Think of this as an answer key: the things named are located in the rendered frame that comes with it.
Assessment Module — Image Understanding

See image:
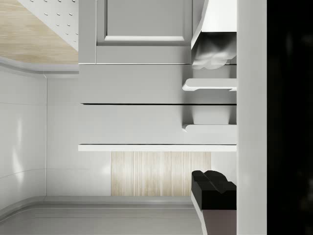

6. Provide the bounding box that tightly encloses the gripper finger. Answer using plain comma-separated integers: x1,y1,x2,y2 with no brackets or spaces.
191,0,237,71
191,170,237,235

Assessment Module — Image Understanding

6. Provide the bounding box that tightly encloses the white cabinet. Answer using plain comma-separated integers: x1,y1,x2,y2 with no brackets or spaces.
78,0,237,152

